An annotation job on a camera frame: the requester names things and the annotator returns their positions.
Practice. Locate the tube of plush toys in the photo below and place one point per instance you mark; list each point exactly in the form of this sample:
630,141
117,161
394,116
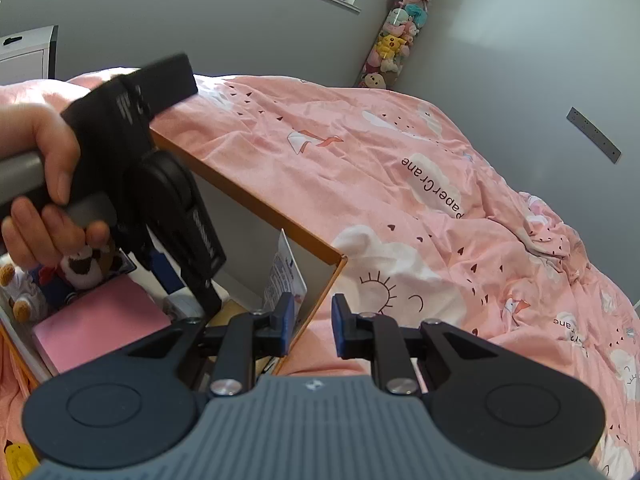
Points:
395,45

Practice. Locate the striped plush toy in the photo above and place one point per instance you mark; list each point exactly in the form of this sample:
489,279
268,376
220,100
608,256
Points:
82,266

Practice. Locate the person's left hand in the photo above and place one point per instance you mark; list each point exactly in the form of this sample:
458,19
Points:
40,125

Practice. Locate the grey wall power strip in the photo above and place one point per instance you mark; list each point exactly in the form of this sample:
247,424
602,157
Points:
595,135

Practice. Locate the white label packet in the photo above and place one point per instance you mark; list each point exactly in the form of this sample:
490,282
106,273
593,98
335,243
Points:
287,270

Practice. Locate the pink leather case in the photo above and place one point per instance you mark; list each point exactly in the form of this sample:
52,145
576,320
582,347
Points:
100,325

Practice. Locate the orange cardboard box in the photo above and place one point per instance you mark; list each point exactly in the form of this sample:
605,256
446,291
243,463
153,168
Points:
317,300

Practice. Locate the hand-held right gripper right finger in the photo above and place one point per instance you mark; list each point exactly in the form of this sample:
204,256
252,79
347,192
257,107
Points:
342,327

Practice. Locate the white cabinet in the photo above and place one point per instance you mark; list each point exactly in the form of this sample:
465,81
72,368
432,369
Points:
27,52

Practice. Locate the pink printed blanket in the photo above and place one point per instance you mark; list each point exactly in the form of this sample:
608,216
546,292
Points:
400,210

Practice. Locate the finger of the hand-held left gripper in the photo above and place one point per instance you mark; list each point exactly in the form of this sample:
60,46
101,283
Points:
162,272
202,245

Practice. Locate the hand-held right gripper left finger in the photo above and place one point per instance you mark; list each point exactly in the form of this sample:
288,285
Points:
286,322

